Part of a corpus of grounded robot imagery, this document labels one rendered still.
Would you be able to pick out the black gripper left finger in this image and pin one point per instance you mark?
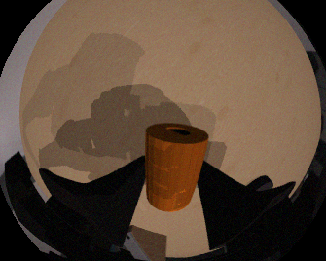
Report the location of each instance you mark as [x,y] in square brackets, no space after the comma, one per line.
[108,202]

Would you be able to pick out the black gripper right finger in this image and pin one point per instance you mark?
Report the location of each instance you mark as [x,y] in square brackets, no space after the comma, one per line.
[230,207]

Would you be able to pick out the orange knob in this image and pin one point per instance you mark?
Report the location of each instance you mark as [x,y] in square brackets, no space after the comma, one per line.
[174,153]

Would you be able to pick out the black round pedestal with silver shaft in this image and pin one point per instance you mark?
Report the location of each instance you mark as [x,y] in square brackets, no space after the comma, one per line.
[261,183]

